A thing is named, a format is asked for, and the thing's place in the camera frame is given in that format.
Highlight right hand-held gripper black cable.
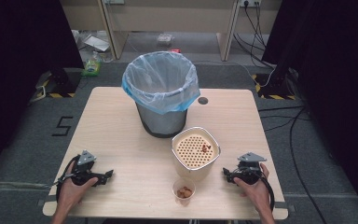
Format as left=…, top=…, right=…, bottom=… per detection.
left=255, top=169, right=276, bottom=213

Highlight small clear plastic cup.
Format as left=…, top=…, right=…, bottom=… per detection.
left=172, top=177, right=197, bottom=207

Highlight clear plastic package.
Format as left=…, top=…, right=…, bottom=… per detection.
left=156, top=33, right=175, bottom=48

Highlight brown nuts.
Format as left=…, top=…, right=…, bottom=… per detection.
left=175, top=185, right=193, bottom=200

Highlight beige perforated strainer insert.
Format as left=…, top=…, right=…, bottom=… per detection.
left=173, top=132, right=219, bottom=171

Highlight white paper sheet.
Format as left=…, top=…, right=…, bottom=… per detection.
left=83, top=33, right=112, bottom=53

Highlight black stand base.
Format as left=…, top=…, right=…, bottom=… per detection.
left=34, top=67, right=82, bottom=100
left=251, top=72, right=297, bottom=101

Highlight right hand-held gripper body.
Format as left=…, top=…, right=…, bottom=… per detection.
left=228, top=151, right=268, bottom=186

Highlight hand-held gripper black cable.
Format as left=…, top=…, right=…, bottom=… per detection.
left=54, top=154, right=82, bottom=203
left=255, top=169, right=276, bottom=213

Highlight white floor cable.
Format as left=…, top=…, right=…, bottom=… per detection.
left=192, top=59, right=277, bottom=89

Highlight green plastic packet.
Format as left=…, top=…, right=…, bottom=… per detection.
left=80, top=50, right=103, bottom=77

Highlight blue plastic bin liner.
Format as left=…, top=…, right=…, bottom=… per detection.
left=121, top=50, right=201, bottom=116

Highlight black power cables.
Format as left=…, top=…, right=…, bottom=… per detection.
left=232, top=2, right=277, bottom=70

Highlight grey trash bin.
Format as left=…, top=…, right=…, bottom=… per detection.
left=135, top=100, right=188, bottom=139

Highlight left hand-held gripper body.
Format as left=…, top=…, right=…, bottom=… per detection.
left=64, top=149, right=107, bottom=188

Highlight person's right hand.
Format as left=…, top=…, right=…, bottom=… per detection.
left=232, top=162, right=272, bottom=215

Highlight left hand-held gripper black cable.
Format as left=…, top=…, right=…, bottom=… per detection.
left=54, top=154, right=82, bottom=203

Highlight black floor cables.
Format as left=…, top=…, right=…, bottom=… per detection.
left=256, top=105, right=329, bottom=224

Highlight white wall power socket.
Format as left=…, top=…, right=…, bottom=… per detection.
left=239, top=0, right=263, bottom=8

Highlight black curtain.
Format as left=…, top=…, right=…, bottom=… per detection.
left=0, top=0, right=86, bottom=185
left=261, top=0, right=358, bottom=222

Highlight person's left hand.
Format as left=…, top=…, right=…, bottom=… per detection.
left=57, top=161, right=99, bottom=209

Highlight white square container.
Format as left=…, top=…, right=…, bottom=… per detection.
left=171, top=125, right=222, bottom=183

